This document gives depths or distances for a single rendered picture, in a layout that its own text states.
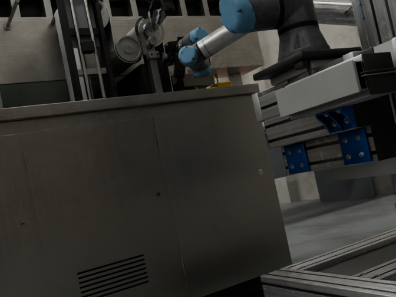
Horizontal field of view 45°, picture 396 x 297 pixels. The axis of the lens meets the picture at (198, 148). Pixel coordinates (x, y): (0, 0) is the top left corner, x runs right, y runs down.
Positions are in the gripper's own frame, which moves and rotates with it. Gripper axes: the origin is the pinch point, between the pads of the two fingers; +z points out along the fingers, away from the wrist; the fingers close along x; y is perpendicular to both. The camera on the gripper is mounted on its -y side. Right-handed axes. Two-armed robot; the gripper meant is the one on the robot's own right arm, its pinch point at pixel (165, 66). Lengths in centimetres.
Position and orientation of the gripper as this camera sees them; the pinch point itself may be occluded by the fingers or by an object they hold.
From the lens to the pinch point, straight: 226.2
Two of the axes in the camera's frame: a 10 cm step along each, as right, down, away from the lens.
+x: -8.5, 1.5, -5.0
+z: -4.8, 1.5, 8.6
